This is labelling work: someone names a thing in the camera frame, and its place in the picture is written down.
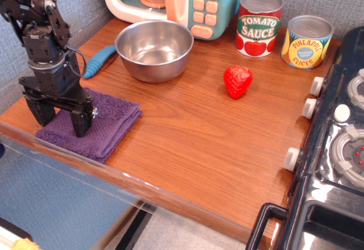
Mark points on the teal toy microwave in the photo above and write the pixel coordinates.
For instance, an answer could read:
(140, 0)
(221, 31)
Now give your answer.
(207, 19)

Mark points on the white stove knob upper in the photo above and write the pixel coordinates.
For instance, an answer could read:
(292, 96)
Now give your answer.
(316, 86)

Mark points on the white stove knob lower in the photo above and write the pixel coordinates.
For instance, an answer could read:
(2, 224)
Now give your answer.
(291, 158)

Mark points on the purple cloth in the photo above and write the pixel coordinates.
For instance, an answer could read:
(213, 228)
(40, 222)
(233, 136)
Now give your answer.
(114, 119)

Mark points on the black toy stove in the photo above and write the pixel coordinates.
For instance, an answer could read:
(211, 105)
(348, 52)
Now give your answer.
(325, 198)

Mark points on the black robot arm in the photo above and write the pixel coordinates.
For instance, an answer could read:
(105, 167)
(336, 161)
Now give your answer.
(41, 29)

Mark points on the tomato sauce can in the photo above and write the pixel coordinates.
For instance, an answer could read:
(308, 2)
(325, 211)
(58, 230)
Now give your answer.
(257, 26)

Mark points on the white stove knob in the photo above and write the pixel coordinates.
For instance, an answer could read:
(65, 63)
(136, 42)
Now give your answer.
(316, 86)
(309, 107)
(291, 158)

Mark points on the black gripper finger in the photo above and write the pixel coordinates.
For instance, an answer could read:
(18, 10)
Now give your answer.
(42, 110)
(81, 122)

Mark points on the red toy strawberry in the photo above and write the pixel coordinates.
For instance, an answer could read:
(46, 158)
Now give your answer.
(237, 80)

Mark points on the blue ribbed handle utensil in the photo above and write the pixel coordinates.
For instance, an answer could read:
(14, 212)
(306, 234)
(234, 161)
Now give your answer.
(97, 61)

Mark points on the white stove knob middle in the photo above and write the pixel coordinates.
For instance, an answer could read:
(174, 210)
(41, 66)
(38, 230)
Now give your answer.
(309, 107)

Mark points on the steel bowl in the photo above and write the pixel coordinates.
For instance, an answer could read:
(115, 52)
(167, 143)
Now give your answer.
(155, 51)

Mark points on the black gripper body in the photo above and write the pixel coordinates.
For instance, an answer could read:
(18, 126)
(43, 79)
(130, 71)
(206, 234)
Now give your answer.
(58, 82)

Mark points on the pineapple slices can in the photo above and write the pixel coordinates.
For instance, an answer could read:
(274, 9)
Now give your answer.
(306, 42)

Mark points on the yellow object bottom left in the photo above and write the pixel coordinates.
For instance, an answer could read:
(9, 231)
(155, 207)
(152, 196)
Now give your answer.
(25, 244)

